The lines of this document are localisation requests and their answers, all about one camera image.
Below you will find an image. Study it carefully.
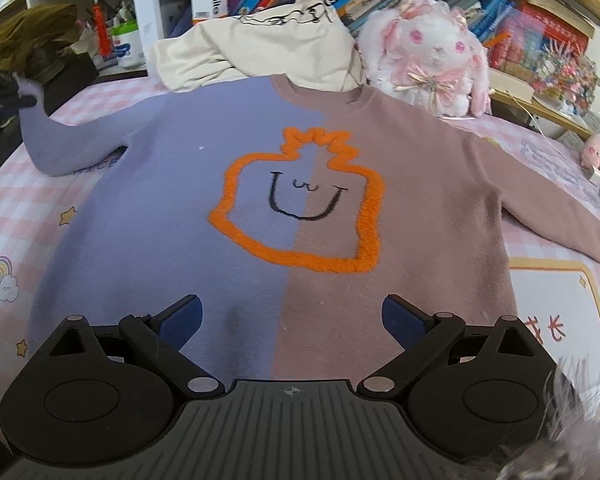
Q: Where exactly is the cream sweatshirt with black drawing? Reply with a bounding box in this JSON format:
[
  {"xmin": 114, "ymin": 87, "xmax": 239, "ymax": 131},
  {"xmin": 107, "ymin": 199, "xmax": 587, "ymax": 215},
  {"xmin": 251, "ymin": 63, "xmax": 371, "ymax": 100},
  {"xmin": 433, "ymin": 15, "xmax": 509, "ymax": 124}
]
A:
[{"xmin": 150, "ymin": 0, "xmax": 368, "ymax": 93}]

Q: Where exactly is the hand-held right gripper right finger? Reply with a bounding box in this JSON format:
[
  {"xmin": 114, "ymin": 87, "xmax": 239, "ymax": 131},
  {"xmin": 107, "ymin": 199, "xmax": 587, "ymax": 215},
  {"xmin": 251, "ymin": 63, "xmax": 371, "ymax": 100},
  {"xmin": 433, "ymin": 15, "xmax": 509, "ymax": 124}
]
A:
[{"xmin": 356, "ymin": 294, "xmax": 548, "ymax": 402}]

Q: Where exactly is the pink plush pig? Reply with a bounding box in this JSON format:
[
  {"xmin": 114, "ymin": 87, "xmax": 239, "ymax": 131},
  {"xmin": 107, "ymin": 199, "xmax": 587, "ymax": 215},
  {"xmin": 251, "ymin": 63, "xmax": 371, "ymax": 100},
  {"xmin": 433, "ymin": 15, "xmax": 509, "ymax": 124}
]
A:
[{"xmin": 580, "ymin": 134, "xmax": 600, "ymax": 171}]

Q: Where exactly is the colourful bead flower bouquet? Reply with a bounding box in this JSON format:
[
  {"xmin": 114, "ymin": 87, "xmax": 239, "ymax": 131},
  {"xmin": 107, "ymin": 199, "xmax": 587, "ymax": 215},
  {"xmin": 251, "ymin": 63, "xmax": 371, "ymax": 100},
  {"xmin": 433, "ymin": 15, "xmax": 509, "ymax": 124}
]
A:
[{"xmin": 532, "ymin": 42, "xmax": 598, "ymax": 116}]

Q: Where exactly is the white green cup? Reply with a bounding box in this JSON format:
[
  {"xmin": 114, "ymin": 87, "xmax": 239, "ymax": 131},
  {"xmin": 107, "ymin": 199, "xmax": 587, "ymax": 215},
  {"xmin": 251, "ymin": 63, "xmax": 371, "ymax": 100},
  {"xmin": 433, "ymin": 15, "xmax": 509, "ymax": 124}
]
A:
[{"xmin": 111, "ymin": 21, "xmax": 147, "ymax": 70}]

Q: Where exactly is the pen holder with pens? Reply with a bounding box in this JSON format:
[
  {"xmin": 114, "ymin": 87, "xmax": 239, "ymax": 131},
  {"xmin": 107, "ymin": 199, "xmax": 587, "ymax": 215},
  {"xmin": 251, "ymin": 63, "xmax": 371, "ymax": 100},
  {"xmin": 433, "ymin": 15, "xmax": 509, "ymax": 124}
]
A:
[{"xmin": 82, "ymin": 0, "xmax": 141, "ymax": 31}]

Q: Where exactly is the olive cloth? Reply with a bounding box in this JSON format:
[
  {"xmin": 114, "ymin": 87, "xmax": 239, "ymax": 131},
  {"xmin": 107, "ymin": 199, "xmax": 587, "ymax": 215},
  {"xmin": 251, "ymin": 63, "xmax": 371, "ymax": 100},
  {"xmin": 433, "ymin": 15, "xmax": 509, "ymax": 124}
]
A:
[{"xmin": 0, "ymin": 2, "xmax": 81, "ymax": 73}]

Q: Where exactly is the grey fluffy sleeve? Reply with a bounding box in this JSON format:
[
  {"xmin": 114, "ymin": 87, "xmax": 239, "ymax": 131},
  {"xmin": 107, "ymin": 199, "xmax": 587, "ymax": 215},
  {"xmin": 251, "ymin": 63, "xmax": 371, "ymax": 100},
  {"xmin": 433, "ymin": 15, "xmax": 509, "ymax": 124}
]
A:
[{"xmin": 460, "ymin": 360, "xmax": 600, "ymax": 480}]

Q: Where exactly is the red printed box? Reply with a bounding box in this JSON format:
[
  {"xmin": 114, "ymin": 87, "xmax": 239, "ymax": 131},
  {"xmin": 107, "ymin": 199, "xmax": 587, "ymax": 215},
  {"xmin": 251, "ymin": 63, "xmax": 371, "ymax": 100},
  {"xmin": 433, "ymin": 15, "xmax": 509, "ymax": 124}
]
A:
[{"xmin": 487, "ymin": 2, "xmax": 591, "ymax": 73}]

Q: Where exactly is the red tassel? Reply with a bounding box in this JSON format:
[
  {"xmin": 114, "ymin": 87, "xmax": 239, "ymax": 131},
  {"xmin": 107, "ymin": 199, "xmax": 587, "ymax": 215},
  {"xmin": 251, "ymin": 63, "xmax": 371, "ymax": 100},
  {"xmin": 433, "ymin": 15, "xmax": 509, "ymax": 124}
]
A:
[{"xmin": 91, "ymin": 0, "xmax": 115, "ymax": 58}]

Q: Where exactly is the white and pink plush bunny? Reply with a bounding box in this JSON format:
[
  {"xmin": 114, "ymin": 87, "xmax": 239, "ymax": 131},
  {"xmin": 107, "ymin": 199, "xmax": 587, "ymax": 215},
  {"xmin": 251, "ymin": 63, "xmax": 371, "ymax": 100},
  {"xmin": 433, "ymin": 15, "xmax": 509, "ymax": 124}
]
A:
[{"xmin": 355, "ymin": 0, "xmax": 492, "ymax": 118}]

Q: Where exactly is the black side table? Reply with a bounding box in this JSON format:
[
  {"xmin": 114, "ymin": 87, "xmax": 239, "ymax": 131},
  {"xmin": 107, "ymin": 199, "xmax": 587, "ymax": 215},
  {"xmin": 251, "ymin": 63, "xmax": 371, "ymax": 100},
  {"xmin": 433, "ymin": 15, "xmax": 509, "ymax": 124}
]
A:
[{"xmin": 0, "ymin": 52, "xmax": 101, "ymax": 186}]

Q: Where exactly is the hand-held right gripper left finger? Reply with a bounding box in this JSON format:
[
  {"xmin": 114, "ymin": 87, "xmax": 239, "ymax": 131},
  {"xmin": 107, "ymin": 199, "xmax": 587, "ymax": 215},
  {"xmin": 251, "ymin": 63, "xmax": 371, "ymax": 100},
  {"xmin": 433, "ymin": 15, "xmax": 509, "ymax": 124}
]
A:
[{"xmin": 47, "ymin": 294, "xmax": 226, "ymax": 401}]

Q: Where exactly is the purple and brown sweater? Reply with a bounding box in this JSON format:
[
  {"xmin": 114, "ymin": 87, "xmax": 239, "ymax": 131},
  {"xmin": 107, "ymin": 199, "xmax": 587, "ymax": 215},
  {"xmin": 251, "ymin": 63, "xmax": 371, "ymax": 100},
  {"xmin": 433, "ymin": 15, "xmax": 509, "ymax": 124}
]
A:
[{"xmin": 17, "ymin": 72, "xmax": 600, "ymax": 396}]

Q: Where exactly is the cream book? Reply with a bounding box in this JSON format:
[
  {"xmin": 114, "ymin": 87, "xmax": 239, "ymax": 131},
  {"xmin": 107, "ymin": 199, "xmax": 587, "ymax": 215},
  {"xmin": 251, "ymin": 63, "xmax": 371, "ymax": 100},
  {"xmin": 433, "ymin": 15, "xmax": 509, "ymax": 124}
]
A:
[{"xmin": 487, "ymin": 67, "xmax": 536, "ymax": 104}]

